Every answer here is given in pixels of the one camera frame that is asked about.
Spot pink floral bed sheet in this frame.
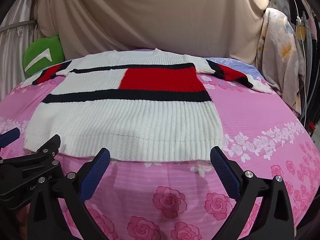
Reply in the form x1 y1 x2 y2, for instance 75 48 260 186
0 47 320 240

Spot beige draped cloth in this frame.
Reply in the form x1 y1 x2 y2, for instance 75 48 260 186
30 0 269 65

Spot silver satin curtain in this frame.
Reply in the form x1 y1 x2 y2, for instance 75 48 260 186
0 0 40 103

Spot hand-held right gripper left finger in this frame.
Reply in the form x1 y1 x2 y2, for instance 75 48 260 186
28 147 112 240

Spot pale floral hanging cloth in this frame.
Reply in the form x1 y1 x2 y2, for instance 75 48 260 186
256 7 307 117

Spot dark hanging clothes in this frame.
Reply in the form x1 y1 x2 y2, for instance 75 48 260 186
295 0 320 133

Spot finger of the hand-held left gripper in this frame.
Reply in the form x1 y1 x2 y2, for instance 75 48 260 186
0 127 21 148
0 134 62 179

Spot green round cushion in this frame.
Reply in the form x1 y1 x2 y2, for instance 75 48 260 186
23 35 65 78

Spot white red black knit sweater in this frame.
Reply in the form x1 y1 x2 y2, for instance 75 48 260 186
20 48 273 162

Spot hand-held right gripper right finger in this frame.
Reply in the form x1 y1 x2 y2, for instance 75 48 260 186
210 146 295 240

